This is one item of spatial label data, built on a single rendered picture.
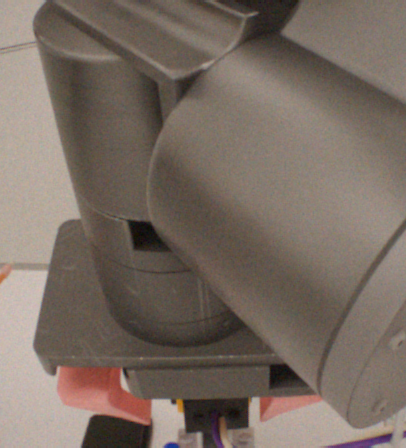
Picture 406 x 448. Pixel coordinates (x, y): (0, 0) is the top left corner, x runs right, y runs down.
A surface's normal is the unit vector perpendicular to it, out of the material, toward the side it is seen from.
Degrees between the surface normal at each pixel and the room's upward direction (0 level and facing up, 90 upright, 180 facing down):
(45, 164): 0
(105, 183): 67
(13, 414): 50
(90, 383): 25
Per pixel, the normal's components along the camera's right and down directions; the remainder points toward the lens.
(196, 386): -0.02, 0.71
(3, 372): -0.05, -0.94
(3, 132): -0.11, -0.34
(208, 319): 0.29, 0.67
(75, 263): -0.07, -0.70
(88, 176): -0.62, 0.59
